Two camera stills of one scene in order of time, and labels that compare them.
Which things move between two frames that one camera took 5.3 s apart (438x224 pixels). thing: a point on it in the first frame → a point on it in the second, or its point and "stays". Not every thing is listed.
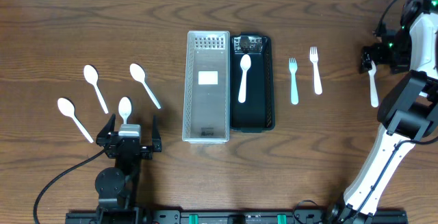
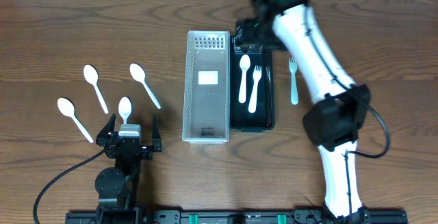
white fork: [374, 96] → [256, 75]
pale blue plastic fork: [293, 68] stays
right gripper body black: [399, 52] → [252, 31]
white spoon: [68, 109] stays
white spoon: [245, 63] stays
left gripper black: [128, 144] stays
